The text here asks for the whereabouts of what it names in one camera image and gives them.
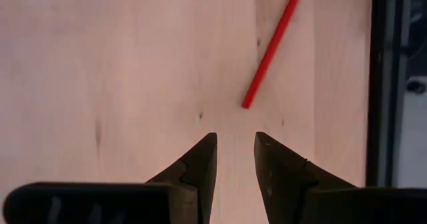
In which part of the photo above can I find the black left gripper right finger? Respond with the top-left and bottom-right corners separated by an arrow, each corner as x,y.
254,131 -> 427,224

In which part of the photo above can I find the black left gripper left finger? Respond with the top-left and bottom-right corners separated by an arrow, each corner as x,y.
2,132 -> 218,224

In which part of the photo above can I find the red pencil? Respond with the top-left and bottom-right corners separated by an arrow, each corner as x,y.
240,0 -> 308,110

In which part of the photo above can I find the silver aluminium crossbar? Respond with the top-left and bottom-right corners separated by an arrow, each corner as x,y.
382,0 -> 410,189

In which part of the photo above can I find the black aluminium table frame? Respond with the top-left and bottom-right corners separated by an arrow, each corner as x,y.
365,0 -> 384,188

